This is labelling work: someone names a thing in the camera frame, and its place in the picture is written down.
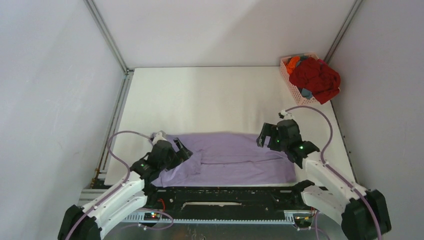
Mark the lavender t shirt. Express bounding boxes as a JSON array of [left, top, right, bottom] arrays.
[[152, 132, 297, 187]]

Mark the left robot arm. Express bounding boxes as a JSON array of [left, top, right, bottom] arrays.
[[57, 138, 193, 240]]

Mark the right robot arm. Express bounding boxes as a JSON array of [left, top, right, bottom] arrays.
[[256, 119, 392, 240]]

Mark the pink laundry basket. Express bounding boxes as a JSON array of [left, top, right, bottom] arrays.
[[280, 52, 340, 106]]

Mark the grey blue garment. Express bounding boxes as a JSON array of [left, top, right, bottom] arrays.
[[300, 88, 313, 100]]

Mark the red t shirt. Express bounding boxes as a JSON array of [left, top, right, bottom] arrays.
[[289, 57, 341, 104]]

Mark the orange t shirt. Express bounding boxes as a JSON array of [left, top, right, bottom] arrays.
[[285, 56, 301, 75]]

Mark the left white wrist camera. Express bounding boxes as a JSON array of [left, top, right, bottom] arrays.
[[150, 130, 167, 146]]

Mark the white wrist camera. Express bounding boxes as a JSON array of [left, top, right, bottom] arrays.
[[278, 110, 295, 120], [150, 130, 167, 146]]

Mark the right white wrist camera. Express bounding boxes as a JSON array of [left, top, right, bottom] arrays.
[[278, 110, 295, 120]]

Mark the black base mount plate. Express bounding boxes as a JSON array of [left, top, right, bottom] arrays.
[[144, 186, 315, 222]]

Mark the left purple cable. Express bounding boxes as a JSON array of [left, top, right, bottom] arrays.
[[64, 130, 175, 240]]

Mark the left corner aluminium post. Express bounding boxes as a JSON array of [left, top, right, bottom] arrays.
[[83, 0, 130, 75]]

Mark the corner aluminium post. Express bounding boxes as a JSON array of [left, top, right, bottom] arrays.
[[324, 0, 364, 63], [83, 0, 130, 75]]

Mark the aluminium frame rail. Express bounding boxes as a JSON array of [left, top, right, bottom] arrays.
[[66, 188, 387, 240]]

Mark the right corner aluminium post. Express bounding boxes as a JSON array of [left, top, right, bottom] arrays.
[[324, 0, 364, 63]]

